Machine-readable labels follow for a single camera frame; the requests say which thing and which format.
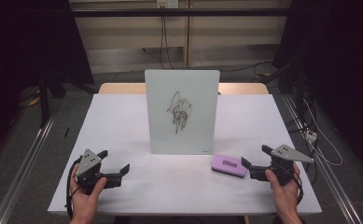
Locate white cable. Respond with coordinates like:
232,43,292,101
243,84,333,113
302,97,344,167

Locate aluminium floor rail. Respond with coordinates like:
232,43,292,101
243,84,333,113
0,101,63,224
281,92,363,224

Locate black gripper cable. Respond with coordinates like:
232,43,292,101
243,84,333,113
290,169,305,207
64,156,84,220

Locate black floor cable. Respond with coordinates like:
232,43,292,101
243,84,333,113
218,61,274,73

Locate person's left hand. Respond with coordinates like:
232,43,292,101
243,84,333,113
69,166,108,224

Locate black horizontal bar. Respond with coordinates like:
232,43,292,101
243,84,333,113
71,7,293,18

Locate black metal stand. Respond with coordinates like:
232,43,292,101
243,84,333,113
36,69,52,128

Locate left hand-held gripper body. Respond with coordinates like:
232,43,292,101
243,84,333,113
75,148,109,196

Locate white whiteboard with scribble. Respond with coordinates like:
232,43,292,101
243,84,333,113
144,69,221,156

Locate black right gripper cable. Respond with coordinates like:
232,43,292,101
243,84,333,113
290,169,305,207

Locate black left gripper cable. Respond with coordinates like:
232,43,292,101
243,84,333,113
64,156,84,220

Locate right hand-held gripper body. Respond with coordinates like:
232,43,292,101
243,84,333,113
264,144,315,188

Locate person's right hand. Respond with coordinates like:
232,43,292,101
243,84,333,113
264,162,304,224

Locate black hanging wall cables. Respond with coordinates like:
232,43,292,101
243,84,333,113
159,14,175,70

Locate white power strip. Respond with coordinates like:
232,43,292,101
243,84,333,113
305,130,318,144

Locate white wall outlet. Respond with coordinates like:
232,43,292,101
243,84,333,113
156,0,180,9

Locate purple whiteboard eraser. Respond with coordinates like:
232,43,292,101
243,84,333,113
211,153,249,179

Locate black curtain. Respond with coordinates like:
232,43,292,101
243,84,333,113
272,0,363,178
0,0,95,162

